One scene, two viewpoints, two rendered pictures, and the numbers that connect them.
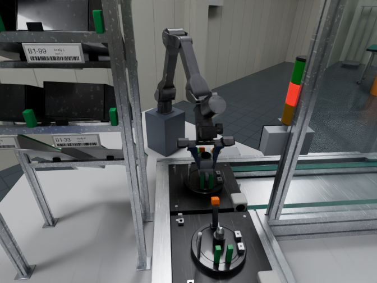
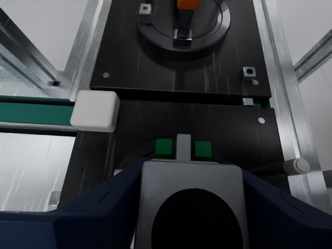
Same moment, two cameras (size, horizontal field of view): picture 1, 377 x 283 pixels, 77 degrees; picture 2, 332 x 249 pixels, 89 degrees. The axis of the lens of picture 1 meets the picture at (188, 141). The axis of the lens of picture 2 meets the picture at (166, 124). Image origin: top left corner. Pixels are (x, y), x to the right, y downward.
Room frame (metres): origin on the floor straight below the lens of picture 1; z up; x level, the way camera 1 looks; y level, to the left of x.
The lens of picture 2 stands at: (0.62, -0.07, 1.16)
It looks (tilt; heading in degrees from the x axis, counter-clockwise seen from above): 69 degrees down; 188
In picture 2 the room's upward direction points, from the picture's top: 1 degrees clockwise
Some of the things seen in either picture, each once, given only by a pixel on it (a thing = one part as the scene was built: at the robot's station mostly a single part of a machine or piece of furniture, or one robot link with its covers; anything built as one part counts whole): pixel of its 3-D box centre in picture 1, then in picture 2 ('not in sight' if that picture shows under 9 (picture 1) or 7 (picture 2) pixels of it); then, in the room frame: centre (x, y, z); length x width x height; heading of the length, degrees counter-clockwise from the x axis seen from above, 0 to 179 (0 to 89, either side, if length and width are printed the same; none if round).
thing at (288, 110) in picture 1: (293, 113); not in sight; (0.54, -0.26, 1.29); 0.05 x 0.05 x 0.05
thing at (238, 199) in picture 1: (238, 202); (99, 113); (0.55, -0.16, 0.97); 0.05 x 0.05 x 0.04; 6
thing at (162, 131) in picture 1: (165, 129); not in sight; (1.05, 0.12, 0.96); 0.14 x 0.14 x 0.20; 50
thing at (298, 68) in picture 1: (304, 71); not in sight; (0.54, -0.26, 1.39); 0.05 x 0.05 x 0.05
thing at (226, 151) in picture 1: (215, 156); not in sight; (0.86, -0.12, 0.93); 0.21 x 0.07 x 0.06; 96
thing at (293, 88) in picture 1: (298, 93); not in sight; (0.54, -0.26, 1.34); 0.05 x 0.05 x 0.05
